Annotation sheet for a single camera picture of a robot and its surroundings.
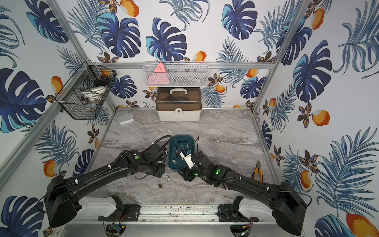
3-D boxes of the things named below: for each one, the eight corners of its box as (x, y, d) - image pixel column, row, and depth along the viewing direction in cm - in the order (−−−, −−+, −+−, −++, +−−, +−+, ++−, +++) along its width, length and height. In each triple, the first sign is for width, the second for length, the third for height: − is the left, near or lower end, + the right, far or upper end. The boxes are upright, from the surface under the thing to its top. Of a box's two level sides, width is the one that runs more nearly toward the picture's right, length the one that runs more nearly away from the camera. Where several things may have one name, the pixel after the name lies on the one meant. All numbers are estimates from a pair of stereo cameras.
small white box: (120, 124, 114) (119, 123, 112) (119, 118, 118) (118, 116, 117) (134, 120, 117) (133, 119, 115) (132, 114, 121) (131, 112, 119)
